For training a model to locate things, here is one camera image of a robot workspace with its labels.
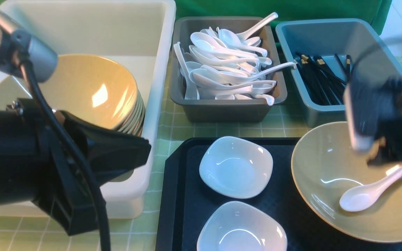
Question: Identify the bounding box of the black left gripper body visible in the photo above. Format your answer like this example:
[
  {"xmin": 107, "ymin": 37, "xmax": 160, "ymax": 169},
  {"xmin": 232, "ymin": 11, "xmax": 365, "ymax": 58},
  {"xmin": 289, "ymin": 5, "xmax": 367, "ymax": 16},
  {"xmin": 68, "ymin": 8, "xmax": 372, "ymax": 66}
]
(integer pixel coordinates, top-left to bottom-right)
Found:
[{"xmin": 0, "ymin": 99, "xmax": 151, "ymax": 236}]

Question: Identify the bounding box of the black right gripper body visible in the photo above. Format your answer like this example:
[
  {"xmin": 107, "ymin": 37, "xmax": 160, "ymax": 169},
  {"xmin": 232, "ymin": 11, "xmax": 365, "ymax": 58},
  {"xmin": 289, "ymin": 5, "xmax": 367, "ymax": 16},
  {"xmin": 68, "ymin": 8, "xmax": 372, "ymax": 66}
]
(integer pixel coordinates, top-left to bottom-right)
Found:
[{"xmin": 344, "ymin": 69, "xmax": 402, "ymax": 166}]

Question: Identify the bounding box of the beige noodle bowl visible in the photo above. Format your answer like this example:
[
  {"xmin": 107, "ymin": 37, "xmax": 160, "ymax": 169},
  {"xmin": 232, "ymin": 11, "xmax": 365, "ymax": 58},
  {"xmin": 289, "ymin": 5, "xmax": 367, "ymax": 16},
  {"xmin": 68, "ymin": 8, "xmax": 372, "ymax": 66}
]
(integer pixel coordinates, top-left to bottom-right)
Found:
[{"xmin": 291, "ymin": 121, "xmax": 402, "ymax": 243}]

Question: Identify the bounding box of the white ceramic soup spoon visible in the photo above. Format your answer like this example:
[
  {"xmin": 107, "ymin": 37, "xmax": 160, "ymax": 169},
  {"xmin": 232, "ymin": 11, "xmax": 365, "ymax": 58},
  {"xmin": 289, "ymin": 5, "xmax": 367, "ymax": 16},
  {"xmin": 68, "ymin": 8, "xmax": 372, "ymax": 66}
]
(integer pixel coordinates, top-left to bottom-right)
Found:
[{"xmin": 339, "ymin": 164, "xmax": 402, "ymax": 212}]

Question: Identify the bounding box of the white square dish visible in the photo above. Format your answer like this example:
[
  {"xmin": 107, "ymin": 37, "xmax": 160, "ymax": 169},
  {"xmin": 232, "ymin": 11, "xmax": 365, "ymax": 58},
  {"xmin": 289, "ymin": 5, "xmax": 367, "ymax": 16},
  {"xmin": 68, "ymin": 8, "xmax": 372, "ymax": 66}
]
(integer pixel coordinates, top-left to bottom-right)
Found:
[
  {"xmin": 199, "ymin": 136, "xmax": 274, "ymax": 199},
  {"xmin": 196, "ymin": 201, "xmax": 288, "ymax": 251}
]

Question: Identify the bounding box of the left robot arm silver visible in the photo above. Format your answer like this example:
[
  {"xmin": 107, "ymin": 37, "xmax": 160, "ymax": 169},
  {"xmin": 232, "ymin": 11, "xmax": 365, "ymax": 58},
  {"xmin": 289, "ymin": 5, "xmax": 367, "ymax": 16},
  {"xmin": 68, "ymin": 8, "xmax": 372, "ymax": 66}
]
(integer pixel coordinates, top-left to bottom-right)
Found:
[{"xmin": 0, "ymin": 11, "xmax": 151, "ymax": 239}]

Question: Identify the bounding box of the bundle of black chopsticks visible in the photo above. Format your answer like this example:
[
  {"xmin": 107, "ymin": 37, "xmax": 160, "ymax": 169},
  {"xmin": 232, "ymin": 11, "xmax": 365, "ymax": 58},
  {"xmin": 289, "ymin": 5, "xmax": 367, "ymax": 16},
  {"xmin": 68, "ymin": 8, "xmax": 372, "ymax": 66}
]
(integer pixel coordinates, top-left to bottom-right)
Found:
[{"xmin": 295, "ymin": 52, "xmax": 353, "ymax": 106}]

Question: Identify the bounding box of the blue plastic chopstick bin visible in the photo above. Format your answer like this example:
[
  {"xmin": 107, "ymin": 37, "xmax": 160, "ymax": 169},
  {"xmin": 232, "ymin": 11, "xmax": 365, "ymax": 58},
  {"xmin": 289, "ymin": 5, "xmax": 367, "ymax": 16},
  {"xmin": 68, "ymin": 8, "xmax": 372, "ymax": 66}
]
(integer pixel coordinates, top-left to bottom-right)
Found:
[{"xmin": 275, "ymin": 18, "xmax": 402, "ymax": 128}]

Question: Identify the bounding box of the stack of beige bowls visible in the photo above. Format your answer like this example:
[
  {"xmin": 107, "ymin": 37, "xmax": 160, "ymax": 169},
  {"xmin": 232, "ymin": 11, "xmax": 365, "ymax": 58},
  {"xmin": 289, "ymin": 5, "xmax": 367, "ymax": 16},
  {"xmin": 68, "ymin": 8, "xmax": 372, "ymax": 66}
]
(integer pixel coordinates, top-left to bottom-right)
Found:
[{"xmin": 0, "ymin": 54, "xmax": 146, "ymax": 137}]

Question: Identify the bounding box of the green backdrop cloth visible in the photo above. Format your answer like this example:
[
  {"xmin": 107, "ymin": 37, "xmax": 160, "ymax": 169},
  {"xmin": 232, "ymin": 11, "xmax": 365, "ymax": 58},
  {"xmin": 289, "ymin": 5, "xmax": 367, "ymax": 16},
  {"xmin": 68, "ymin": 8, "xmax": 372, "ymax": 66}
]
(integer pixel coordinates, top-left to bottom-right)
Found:
[{"xmin": 175, "ymin": 0, "xmax": 392, "ymax": 34}]

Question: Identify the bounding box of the green checkered tablecloth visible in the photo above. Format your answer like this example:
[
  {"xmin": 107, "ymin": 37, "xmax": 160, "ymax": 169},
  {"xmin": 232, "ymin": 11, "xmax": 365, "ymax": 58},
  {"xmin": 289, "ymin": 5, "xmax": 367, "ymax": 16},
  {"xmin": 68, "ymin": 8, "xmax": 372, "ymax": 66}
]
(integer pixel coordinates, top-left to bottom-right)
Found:
[{"xmin": 0, "ymin": 56, "xmax": 402, "ymax": 251}]

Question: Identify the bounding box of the grey plastic spoon bin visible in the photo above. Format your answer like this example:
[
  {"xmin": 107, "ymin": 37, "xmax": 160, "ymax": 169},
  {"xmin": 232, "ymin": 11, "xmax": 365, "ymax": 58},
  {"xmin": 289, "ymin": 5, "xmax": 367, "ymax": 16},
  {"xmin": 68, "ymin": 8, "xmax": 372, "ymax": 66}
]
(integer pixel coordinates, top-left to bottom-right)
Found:
[{"xmin": 167, "ymin": 16, "xmax": 271, "ymax": 123}]

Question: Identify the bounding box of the black serving tray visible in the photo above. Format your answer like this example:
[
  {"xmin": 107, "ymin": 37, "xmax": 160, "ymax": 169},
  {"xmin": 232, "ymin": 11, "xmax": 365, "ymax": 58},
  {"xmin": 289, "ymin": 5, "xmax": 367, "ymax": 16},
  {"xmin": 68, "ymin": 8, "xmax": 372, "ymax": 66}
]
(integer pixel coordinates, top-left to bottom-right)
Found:
[{"xmin": 155, "ymin": 138, "xmax": 402, "ymax": 251}]

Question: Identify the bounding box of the white large plastic tub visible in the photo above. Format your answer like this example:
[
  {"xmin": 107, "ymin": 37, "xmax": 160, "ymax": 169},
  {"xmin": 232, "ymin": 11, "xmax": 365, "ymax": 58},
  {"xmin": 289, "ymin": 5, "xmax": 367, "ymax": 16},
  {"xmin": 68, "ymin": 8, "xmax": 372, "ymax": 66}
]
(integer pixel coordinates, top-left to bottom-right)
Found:
[{"xmin": 0, "ymin": 0, "xmax": 176, "ymax": 218}]

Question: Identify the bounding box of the pile of white spoons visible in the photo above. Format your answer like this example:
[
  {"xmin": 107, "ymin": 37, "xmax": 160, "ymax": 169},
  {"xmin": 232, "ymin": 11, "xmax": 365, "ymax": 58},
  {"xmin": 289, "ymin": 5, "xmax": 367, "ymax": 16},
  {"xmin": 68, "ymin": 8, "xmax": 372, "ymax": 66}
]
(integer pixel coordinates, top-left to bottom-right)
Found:
[{"xmin": 172, "ymin": 12, "xmax": 296, "ymax": 106}]

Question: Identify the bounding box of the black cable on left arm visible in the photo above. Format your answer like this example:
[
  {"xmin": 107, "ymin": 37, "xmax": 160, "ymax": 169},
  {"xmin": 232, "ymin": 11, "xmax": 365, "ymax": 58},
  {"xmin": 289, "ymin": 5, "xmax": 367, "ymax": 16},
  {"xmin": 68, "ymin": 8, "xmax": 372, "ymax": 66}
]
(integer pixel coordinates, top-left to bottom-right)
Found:
[{"xmin": 19, "ymin": 52, "xmax": 111, "ymax": 251}]

